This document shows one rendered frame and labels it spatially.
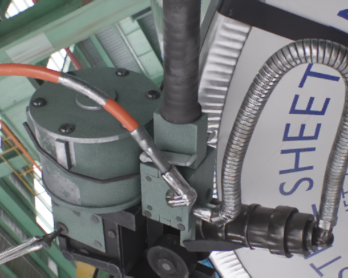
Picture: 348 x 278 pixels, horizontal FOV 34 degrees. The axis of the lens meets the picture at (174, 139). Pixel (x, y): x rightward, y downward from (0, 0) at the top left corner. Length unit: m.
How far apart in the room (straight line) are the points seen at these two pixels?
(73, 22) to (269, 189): 4.96
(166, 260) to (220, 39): 0.28
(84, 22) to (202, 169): 5.17
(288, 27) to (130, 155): 0.26
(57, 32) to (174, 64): 5.27
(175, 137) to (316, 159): 0.33
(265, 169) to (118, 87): 0.29
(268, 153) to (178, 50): 0.35
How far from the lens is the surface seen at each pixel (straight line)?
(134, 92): 0.63
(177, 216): 0.61
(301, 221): 0.65
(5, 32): 6.69
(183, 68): 0.52
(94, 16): 5.70
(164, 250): 0.69
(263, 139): 0.80
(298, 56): 0.47
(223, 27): 0.70
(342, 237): 0.99
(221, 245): 0.59
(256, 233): 0.67
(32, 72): 0.55
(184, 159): 0.56
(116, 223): 0.66
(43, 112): 0.61
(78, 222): 0.70
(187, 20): 0.50
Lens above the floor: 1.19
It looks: 9 degrees up
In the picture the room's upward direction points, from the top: 114 degrees counter-clockwise
